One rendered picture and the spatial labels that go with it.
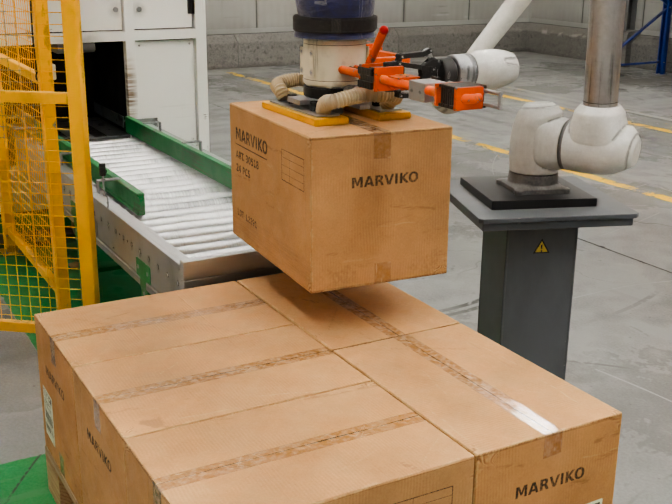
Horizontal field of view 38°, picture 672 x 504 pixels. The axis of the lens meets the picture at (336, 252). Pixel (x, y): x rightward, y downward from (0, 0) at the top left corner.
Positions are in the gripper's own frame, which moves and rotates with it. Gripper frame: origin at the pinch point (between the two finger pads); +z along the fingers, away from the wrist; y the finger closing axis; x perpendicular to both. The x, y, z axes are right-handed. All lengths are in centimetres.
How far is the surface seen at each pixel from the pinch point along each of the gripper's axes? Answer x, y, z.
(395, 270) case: -5, 50, -1
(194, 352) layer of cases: 3, 65, 52
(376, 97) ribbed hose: 6.4, 6.1, -2.1
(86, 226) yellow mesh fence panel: 128, 66, 44
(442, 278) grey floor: 148, 121, -127
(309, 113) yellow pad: 15.6, 10.5, 12.7
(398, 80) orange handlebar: -12.0, -0.9, 3.2
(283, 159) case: 14.3, 21.6, 21.1
